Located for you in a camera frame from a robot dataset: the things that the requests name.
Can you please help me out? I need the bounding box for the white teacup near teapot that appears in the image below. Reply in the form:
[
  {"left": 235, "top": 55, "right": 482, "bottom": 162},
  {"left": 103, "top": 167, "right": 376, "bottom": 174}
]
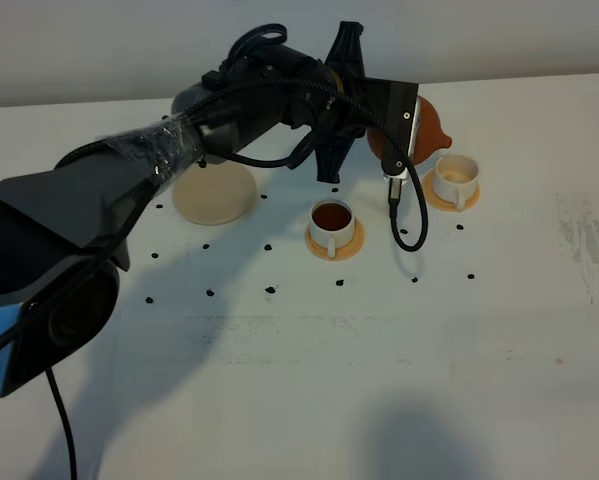
[{"left": 308, "top": 199, "right": 356, "bottom": 259}]

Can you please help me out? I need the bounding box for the brown clay teapot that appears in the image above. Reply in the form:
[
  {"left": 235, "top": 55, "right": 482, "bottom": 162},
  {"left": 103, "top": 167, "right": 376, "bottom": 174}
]
[{"left": 367, "top": 96, "right": 452, "bottom": 165}]

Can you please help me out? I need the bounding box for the orange saucer near teapot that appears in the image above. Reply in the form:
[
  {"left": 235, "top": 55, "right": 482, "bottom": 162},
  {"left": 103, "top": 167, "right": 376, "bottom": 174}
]
[{"left": 305, "top": 219, "right": 365, "bottom": 261}]

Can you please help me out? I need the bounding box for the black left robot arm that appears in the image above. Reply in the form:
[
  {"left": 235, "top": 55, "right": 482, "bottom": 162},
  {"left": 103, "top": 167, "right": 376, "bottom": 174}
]
[{"left": 0, "top": 22, "right": 365, "bottom": 397}]

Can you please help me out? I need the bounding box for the white teacup far right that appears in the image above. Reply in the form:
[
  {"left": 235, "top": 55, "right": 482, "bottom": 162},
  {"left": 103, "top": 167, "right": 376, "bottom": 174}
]
[{"left": 433, "top": 154, "right": 480, "bottom": 210}]

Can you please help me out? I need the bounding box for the beige round teapot coaster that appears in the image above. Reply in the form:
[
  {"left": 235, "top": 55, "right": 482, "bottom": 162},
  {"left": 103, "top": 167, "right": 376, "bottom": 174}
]
[{"left": 172, "top": 161, "right": 257, "bottom": 226}]

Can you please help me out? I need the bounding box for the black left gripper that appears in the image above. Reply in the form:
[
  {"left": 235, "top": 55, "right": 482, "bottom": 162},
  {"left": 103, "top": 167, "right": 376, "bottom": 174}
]
[{"left": 280, "top": 21, "right": 374, "bottom": 182}]

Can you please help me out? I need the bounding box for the black braided camera cable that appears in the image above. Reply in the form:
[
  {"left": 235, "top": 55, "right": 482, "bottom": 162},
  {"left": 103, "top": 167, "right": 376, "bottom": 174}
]
[{"left": 43, "top": 22, "right": 430, "bottom": 480}]

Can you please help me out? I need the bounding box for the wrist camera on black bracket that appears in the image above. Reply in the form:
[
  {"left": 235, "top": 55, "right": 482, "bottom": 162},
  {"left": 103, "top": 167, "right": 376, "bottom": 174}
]
[{"left": 362, "top": 78, "right": 421, "bottom": 182}]

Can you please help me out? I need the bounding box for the orange saucer far right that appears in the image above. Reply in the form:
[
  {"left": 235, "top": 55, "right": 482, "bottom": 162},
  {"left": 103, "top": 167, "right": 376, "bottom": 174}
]
[{"left": 422, "top": 170, "right": 481, "bottom": 213}]

